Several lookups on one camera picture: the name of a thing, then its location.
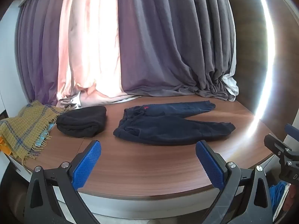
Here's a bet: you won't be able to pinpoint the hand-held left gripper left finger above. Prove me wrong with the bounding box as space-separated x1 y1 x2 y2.
24 140 102 224

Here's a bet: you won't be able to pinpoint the navy blue pants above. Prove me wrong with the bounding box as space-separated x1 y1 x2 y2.
113 101 236 145

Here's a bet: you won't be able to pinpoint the person's right hand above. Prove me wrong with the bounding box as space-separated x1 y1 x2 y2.
283 184 298 217

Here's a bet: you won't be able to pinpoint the orange cloth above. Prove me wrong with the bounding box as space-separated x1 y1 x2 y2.
0 137 11 156

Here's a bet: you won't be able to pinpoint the light blue cloth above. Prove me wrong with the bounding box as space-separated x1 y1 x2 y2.
35 124 54 148

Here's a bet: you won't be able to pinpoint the white curtain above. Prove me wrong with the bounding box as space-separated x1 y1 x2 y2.
221 51 239 102

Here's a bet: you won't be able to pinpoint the purple grey curtain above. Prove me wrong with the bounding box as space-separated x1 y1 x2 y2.
15 0 64 106
117 0 236 102

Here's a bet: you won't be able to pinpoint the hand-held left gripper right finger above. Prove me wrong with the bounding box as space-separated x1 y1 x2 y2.
196 140 274 224

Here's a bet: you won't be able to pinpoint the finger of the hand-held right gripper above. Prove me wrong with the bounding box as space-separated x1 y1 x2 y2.
264 134 295 159
284 124 299 143

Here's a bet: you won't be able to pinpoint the yellow plaid fringed scarf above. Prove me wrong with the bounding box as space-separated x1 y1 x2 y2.
0 101 64 166

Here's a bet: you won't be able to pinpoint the pink curtain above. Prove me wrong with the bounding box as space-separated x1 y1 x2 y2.
56 0 143 109

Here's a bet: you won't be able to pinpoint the black folded garment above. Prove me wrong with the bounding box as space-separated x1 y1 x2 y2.
56 106 107 138

